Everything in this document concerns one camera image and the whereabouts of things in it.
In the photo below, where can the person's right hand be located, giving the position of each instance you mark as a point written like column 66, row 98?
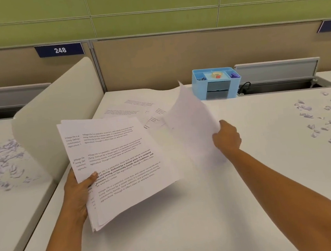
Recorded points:
column 228, row 138

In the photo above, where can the person's left hand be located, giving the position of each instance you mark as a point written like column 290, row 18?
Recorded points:
column 77, row 198

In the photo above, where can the printed sheets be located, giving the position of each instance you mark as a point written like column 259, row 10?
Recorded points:
column 191, row 121

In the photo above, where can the gathered printed sheet bundle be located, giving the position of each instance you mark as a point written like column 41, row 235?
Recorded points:
column 121, row 178

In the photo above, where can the blue desk organizer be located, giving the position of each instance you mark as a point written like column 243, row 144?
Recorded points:
column 199, row 92

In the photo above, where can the purple stapler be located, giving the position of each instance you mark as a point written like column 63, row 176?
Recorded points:
column 235, row 76
column 200, row 79

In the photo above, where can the clear tape roll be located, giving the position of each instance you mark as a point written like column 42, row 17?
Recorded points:
column 214, row 75

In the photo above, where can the person's left forearm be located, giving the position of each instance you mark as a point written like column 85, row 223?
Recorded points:
column 60, row 250

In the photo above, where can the person's right forearm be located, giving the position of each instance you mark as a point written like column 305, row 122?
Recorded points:
column 303, row 201

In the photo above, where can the white desk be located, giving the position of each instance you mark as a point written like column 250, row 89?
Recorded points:
column 275, row 162
column 11, row 234

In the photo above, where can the beige partition panel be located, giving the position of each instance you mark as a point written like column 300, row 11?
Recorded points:
column 0, row 69
column 176, row 58

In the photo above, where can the white side divider panel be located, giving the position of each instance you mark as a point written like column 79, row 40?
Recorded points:
column 53, row 100

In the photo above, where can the blue number sign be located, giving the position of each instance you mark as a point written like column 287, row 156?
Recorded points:
column 327, row 26
column 45, row 51

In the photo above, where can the grey partition post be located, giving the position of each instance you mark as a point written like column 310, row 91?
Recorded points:
column 97, row 67

